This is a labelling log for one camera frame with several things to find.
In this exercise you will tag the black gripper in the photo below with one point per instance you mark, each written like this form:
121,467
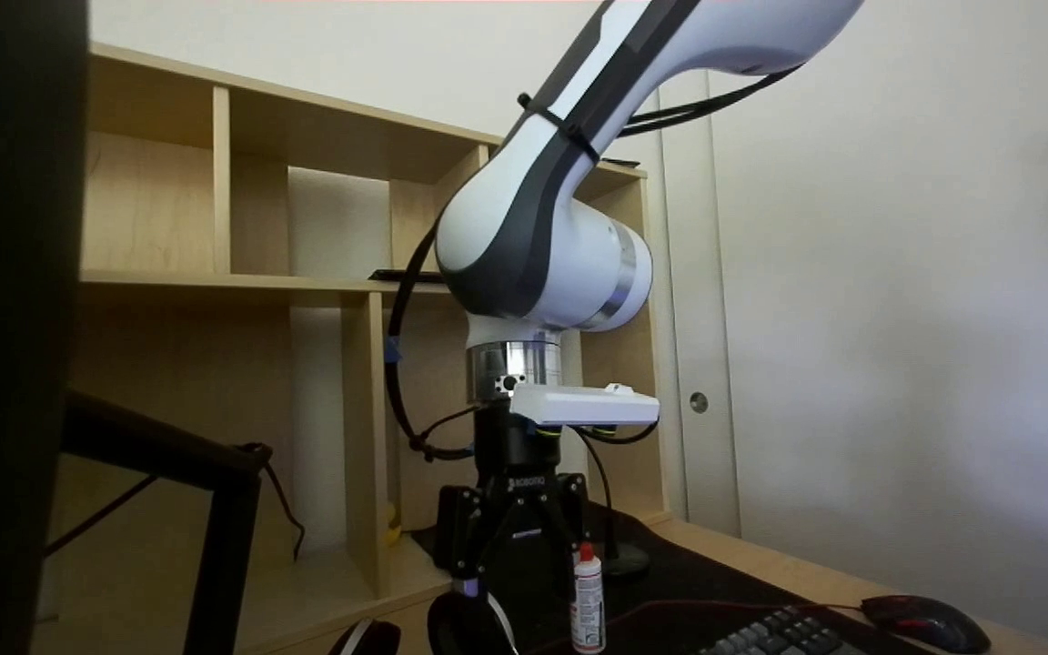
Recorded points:
522,448

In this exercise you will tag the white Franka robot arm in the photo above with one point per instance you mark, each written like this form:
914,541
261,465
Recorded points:
526,231

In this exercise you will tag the light wooden shelf unit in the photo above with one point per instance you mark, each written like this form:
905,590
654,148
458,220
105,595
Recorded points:
161,206

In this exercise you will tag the white glue bottle red cap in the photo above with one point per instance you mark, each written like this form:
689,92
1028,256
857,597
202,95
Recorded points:
586,603

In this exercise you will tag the black desk mat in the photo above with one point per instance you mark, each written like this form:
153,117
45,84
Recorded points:
670,595

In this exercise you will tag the white door with knob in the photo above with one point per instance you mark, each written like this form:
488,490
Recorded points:
699,364

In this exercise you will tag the flat black tablet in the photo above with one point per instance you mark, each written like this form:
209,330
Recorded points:
408,277

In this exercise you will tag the black monitor stand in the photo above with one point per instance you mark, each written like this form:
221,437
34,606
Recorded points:
228,533

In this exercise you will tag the grey mechanical keyboard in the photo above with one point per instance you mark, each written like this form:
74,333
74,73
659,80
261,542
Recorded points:
783,636

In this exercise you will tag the black and red mouse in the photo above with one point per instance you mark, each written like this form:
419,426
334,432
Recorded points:
926,621

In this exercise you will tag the dark computer monitor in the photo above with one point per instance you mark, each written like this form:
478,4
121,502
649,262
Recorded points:
0,303

